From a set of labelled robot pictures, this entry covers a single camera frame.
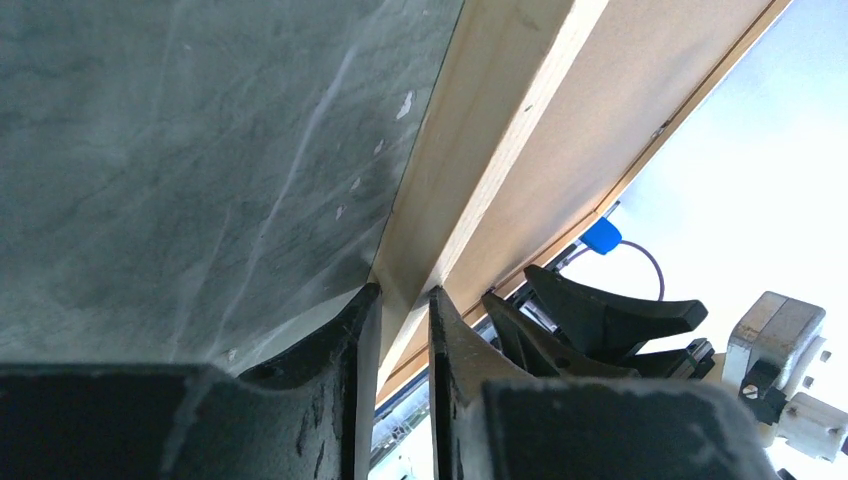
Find small blue clip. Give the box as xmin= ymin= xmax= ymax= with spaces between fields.
xmin=579 ymin=216 xmax=623 ymax=255

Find brown backing board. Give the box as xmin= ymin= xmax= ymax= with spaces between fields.
xmin=397 ymin=0 xmax=776 ymax=372

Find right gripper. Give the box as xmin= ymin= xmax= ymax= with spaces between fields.
xmin=481 ymin=265 xmax=715 ymax=380

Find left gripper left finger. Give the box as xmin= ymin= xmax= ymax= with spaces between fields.
xmin=1 ymin=283 xmax=381 ymax=479

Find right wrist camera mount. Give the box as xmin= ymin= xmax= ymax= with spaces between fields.
xmin=708 ymin=291 xmax=847 ymax=462

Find light wooden picture frame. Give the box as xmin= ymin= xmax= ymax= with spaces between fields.
xmin=370 ymin=0 xmax=796 ymax=405

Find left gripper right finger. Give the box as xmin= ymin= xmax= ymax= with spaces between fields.
xmin=429 ymin=287 xmax=776 ymax=479

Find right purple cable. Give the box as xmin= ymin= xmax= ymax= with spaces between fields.
xmin=563 ymin=239 xmax=666 ymax=303

